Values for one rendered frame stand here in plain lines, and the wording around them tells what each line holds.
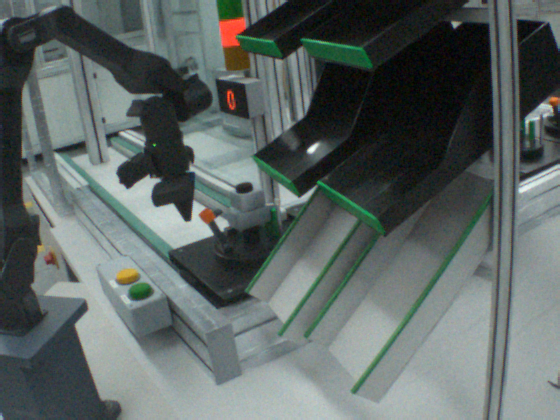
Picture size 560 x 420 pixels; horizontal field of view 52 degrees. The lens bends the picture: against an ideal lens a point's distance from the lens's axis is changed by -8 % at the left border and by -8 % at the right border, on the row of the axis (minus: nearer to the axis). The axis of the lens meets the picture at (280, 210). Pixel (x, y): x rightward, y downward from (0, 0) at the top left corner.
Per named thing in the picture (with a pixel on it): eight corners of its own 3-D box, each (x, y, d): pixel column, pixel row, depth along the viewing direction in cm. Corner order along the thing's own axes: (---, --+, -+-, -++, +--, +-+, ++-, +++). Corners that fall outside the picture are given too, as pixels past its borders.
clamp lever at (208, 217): (223, 250, 105) (202, 217, 101) (218, 246, 107) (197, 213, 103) (239, 237, 106) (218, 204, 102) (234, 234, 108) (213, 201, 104)
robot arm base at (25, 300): (-13, 332, 74) (-27, 293, 72) (14, 308, 80) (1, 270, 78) (26, 337, 73) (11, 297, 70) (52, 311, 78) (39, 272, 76)
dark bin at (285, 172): (299, 199, 71) (266, 149, 67) (260, 170, 82) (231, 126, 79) (470, 65, 74) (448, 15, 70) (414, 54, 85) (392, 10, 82)
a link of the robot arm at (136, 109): (141, 102, 87) (183, 81, 93) (117, 103, 90) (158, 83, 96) (154, 146, 90) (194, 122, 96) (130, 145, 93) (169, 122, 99)
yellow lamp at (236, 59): (233, 71, 116) (229, 47, 114) (221, 70, 120) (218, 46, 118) (255, 66, 118) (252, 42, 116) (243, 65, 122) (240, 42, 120)
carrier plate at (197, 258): (226, 311, 95) (224, 299, 94) (169, 260, 115) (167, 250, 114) (349, 260, 106) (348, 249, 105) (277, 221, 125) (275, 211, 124)
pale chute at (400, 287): (378, 405, 65) (351, 393, 63) (328, 348, 76) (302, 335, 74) (524, 196, 63) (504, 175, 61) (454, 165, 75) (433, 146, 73)
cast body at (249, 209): (239, 231, 104) (233, 193, 102) (227, 224, 108) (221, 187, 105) (281, 216, 108) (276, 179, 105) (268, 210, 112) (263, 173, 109)
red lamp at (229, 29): (229, 46, 114) (226, 22, 112) (218, 46, 118) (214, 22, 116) (252, 42, 116) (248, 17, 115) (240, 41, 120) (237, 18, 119)
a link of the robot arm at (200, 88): (153, 67, 86) (205, 44, 94) (118, 69, 91) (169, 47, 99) (171, 138, 91) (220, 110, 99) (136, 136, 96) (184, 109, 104)
